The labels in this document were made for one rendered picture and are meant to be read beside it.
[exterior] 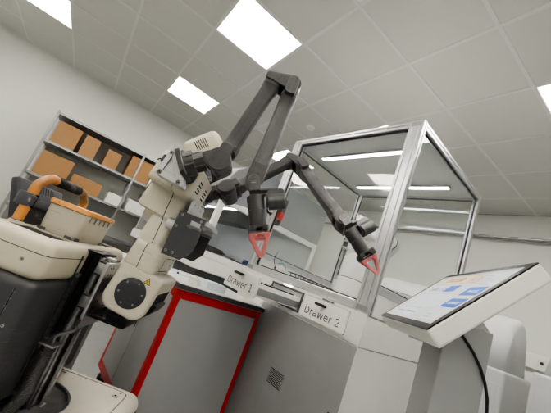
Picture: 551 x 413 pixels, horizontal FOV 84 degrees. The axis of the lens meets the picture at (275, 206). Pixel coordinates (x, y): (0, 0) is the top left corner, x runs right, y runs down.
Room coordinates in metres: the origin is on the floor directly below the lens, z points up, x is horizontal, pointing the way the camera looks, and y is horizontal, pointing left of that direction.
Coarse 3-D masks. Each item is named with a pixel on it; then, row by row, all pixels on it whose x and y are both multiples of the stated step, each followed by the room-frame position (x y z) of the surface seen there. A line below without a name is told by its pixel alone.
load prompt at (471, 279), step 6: (462, 276) 1.01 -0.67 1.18; (468, 276) 0.96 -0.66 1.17; (474, 276) 0.91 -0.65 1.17; (480, 276) 0.87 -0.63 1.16; (444, 282) 1.09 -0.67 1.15; (450, 282) 1.04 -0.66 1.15; (456, 282) 0.98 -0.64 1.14; (462, 282) 0.93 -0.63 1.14; (468, 282) 0.89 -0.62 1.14; (474, 282) 0.85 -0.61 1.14
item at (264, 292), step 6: (258, 288) 1.58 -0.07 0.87; (264, 288) 1.60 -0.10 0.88; (270, 288) 1.62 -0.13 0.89; (258, 294) 1.59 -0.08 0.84; (264, 294) 1.61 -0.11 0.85; (270, 294) 1.63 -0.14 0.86; (276, 294) 1.65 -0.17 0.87; (282, 294) 1.68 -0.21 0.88; (288, 294) 1.70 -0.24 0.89; (270, 300) 1.64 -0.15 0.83; (276, 300) 1.66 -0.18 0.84; (282, 300) 1.68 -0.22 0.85; (288, 300) 1.71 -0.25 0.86; (294, 300) 1.74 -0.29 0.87; (294, 306) 1.75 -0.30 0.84
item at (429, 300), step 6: (426, 294) 1.08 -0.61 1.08; (432, 294) 1.02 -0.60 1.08; (438, 294) 0.97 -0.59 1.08; (444, 294) 0.92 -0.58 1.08; (450, 294) 0.88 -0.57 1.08; (414, 300) 1.11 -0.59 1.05; (420, 300) 1.05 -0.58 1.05; (426, 300) 0.99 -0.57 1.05; (432, 300) 0.94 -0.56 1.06; (438, 300) 0.90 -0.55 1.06; (444, 300) 0.86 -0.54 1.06; (426, 306) 0.91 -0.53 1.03; (432, 306) 0.87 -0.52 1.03
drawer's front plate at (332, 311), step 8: (304, 304) 1.70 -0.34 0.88; (312, 304) 1.66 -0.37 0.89; (328, 304) 1.58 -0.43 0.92; (304, 312) 1.69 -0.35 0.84; (312, 312) 1.64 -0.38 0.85; (320, 312) 1.61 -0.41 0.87; (328, 312) 1.57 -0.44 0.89; (336, 312) 1.53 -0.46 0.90; (344, 312) 1.50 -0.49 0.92; (320, 320) 1.59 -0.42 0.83; (328, 320) 1.56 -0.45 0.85; (336, 320) 1.52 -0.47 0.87; (344, 320) 1.48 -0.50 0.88; (336, 328) 1.51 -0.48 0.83; (344, 328) 1.49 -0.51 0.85
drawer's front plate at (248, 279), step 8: (232, 272) 1.74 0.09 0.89; (248, 272) 1.63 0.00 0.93; (232, 280) 1.72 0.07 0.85; (240, 280) 1.66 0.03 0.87; (248, 280) 1.61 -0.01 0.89; (256, 280) 1.56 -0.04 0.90; (240, 288) 1.64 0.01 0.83; (248, 288) 1.59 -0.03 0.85; (256, 288) 1.55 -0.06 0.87; (248, 296) 1.57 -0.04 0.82
